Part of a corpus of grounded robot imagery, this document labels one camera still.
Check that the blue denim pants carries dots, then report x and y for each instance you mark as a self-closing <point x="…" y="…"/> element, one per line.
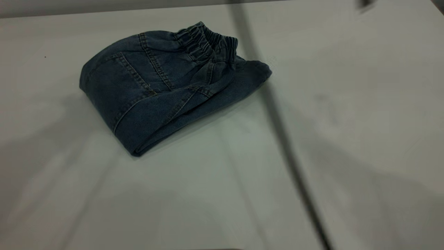
<point x="138" y="90"/>

